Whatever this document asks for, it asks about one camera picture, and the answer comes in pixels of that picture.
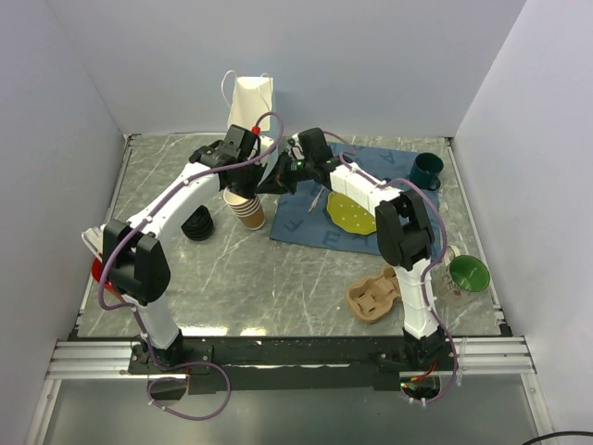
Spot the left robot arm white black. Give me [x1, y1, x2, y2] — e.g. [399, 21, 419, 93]
[98, 126, 278, 373]

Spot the brown cardboard cup carrier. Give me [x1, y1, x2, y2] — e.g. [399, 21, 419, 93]
[345, 264, 401, 324]

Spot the silver fork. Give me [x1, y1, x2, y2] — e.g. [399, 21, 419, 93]
[308, 187, 324, 213]

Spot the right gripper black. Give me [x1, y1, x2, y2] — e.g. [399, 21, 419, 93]
[256, 152, 313, 197]

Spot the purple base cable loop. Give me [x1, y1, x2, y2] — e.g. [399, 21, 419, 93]
[146, 359, 233, 424]

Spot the dark green enamel mug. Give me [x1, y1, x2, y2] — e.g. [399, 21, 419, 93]
[409, 153, 444, 191]

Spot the yellow plate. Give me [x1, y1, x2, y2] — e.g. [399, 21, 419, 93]
[326, 192, 376, 235]

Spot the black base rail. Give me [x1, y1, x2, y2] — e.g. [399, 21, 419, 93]
[124, 333, 464, 395]

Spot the stack of black lids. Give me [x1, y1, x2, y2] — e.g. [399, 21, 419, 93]
[181, 206, 214, 241]

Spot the stack of brown paper cups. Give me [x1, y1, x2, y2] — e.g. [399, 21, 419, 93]
[222, 189, 265, 231]

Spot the light blue paper bag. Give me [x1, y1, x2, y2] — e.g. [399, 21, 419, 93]
[221, 70, 274, 129]

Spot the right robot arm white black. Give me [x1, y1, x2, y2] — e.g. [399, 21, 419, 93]
[256, 128, 459, 370]

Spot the blue letter-print cloth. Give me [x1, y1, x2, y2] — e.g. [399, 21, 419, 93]
[271, 146, 418, 255]

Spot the red cup holder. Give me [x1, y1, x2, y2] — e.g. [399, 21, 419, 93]
[91, 258, 123, 302]

